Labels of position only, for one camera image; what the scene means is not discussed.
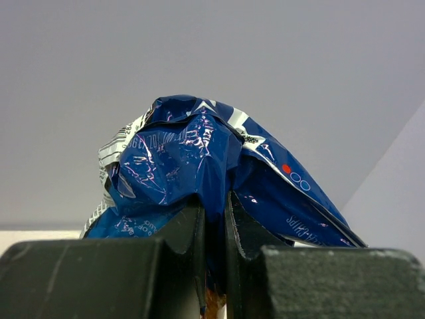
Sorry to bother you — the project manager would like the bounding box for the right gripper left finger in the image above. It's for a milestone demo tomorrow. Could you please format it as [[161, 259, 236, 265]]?
[[1, 198, 205, 318]]

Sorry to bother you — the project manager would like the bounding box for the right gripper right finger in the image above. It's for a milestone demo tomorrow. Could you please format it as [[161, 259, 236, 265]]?
[[225, 193, 424, 319]]

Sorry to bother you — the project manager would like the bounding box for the blue Doritos chip bag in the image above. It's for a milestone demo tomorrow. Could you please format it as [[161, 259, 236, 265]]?
[[79, 94, 368, 319]]

